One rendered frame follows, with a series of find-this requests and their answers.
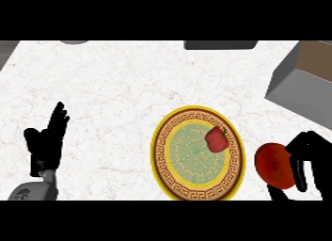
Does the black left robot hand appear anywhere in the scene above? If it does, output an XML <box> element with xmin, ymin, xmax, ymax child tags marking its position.
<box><xmin>23</xmin><ymin>101</ymin><xmax>72</xmax><ymax>178</ymax></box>

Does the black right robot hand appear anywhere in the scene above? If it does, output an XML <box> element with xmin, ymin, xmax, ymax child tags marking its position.
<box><xmin>267</xmin><ymin>130</ymin><xmax>332</xmax><ymax>201</ymax></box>

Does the grey cardboard box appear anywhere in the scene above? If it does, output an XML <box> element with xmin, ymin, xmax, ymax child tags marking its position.
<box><xmin>265</xmin><ymin>40</ymin><xmax>332</xmax><ymax>137</ymax></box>

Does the yellow patterned plate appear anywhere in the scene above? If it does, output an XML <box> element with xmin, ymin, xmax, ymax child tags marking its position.
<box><xmin>150</xmin><ymin>104</ymin><xmax>249</xmax><ymax>201</ymax></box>

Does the red strawberry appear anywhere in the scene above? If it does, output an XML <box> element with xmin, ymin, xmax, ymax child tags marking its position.
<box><xmin>205</xmin><ymin>125</ymin><xmax>231</xmax><ymax>153</ymax></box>

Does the dark grey appliance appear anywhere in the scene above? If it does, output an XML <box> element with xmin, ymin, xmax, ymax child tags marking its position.
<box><xmin>184</xmin><ymin>40</ymin><xmax>259</xmax><ymax>51</ymax></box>

